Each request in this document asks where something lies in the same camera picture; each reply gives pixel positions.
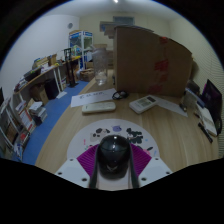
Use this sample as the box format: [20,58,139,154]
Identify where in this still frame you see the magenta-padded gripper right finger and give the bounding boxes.
[128,143,174,189]

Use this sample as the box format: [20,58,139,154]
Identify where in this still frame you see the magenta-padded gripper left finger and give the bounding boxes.
[54,143,102,190]

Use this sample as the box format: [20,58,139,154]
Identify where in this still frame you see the black computer mouse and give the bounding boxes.
[96,134,132,180]

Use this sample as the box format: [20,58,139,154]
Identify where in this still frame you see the round printed mouse pad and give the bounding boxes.
[66,118,161,192]

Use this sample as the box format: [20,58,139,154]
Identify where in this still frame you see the blank white paper sheet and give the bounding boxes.
[154,96,189,118]

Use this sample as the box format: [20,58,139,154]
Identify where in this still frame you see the white remote control with display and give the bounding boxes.
[128,94,159,115]

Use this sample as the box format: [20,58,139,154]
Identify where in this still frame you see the white book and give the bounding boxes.
[196,101,219,137]

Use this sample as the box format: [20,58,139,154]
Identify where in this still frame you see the shelf unit with books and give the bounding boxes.
[0,53,83,163]

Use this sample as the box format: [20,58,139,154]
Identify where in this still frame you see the white paper sheet with writing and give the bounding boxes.
[70,88,118,108]

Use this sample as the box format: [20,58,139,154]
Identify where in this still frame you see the white paper stack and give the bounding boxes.
[183,87,200,108]

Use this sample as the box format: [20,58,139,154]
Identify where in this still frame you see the black office chair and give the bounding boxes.
[201,78,224,134]

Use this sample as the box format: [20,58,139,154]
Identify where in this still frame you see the small cardboard box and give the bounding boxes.
[79,68,96,83]

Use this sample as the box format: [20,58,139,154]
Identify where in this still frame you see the black metal stand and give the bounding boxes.
[63,47,80,89]

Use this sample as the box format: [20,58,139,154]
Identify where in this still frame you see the large cardboard box red tape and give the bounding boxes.
[113,25,194,99]

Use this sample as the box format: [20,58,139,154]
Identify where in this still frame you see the clear glass jar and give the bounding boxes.
[91,45,110,87]

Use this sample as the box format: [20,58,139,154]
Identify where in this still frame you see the blue white cabinet machine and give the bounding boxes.
[68,29,95,63]

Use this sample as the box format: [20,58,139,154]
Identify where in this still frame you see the grey door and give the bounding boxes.
[112,15,136,26]

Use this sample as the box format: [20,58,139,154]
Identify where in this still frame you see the black coiled cable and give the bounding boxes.
[111,89,130,101]

